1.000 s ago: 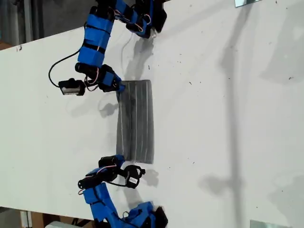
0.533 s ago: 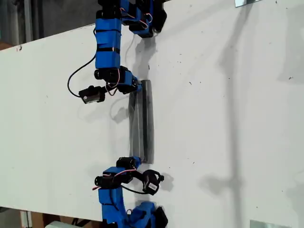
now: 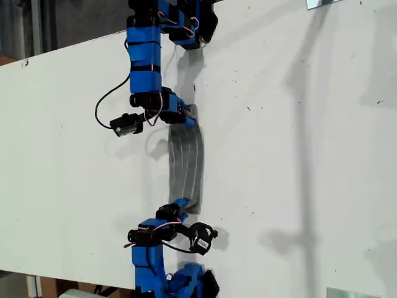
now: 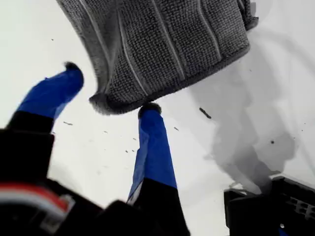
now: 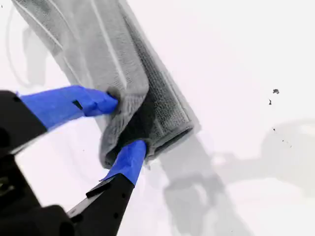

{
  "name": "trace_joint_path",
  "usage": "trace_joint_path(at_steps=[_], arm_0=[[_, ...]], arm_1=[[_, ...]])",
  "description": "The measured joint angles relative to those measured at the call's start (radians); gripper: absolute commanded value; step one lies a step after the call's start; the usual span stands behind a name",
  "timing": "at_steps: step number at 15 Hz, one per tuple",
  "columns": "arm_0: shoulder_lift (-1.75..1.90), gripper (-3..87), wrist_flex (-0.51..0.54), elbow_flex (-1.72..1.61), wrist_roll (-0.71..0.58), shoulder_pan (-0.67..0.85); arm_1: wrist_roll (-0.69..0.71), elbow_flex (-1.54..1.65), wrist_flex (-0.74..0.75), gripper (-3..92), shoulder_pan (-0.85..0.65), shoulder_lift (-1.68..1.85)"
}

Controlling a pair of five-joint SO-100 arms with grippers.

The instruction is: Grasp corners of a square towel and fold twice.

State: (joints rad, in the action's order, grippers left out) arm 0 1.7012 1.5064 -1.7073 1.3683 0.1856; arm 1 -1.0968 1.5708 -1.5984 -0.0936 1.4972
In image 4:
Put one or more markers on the grey striped square towel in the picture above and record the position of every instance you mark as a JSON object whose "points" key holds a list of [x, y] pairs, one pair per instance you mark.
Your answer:
{"points": [[160, 49]]}

